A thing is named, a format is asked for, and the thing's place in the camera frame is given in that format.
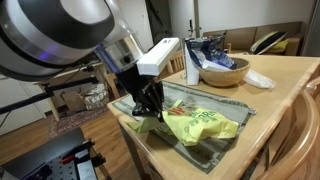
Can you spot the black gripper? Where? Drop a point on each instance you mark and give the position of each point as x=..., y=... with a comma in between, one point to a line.
x=133, y=81

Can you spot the green popcorn bag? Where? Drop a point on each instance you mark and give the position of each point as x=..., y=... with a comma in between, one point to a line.
x=200, y=126

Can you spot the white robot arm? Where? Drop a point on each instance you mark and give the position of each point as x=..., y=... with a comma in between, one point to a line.
x=50, y=33

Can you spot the white paper bag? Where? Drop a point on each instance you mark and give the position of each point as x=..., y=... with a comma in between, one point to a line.
x=191, y=70

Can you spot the green striped cloth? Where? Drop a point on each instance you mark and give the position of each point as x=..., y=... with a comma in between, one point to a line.
x=213, y=100

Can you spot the blue snack bag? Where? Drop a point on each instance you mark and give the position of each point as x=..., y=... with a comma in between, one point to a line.
x=210, y=50

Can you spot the wicker basket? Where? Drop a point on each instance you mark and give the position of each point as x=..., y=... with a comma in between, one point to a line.
x=94, y=96

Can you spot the white paper sheet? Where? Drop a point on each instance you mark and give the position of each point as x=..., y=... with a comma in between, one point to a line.
x=213, y=65

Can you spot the cardboard box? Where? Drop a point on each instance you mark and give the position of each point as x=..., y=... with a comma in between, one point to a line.
x=73, y=100

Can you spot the wooden bowl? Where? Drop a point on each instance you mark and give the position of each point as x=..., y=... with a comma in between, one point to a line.
x=223, y=76

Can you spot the patterned rug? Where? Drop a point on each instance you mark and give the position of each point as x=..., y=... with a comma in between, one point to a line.
x=73, y=121

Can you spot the red tool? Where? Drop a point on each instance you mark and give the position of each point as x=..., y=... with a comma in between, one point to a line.
x=67, y=159

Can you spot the black tripod bar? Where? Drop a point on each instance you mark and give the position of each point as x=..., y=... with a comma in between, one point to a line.
x=43, y=95

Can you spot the brown sofa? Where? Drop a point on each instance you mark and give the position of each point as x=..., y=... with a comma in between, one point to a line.
x=240, y=36

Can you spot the black equipment cart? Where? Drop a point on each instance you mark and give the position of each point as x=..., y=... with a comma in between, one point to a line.
x=43, y=156

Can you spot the white door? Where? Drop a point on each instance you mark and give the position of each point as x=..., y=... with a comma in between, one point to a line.
x=16, y=106

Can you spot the striped pillow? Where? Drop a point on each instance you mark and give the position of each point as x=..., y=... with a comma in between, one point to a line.
x=268, y=40

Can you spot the yellow pillow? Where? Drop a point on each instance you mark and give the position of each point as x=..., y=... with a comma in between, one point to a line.
x=282, y=46

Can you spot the curved wooden chair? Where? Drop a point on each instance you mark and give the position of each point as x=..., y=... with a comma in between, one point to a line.
x=300, y=140

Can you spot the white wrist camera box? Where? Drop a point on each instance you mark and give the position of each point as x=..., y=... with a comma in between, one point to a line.
x=158, y=56

